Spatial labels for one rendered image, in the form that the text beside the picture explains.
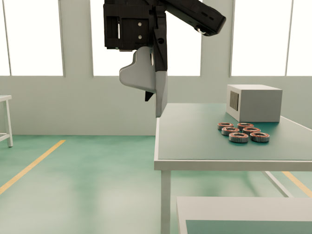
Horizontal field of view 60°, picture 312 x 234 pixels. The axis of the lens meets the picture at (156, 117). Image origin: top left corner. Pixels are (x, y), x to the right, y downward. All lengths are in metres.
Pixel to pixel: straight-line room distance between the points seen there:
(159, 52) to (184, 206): 0.69
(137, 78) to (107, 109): 4.22
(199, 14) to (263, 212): 0.73
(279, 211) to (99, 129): 3.92
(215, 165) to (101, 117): 3.41
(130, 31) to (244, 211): 0.74
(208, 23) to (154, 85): 0.12
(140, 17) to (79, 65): 4.24
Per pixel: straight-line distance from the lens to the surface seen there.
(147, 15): 0.37
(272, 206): 1.02
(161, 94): 0.33
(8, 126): 4.39
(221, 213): 0.93
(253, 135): 1.73
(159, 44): 0.34
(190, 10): 0.39
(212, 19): 0.40
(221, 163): 1.37
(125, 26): 0.37
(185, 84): 4.42
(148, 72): 0.34
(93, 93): 4.56
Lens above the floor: 1.22
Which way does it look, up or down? 12 degrees down
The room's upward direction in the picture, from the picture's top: straight up
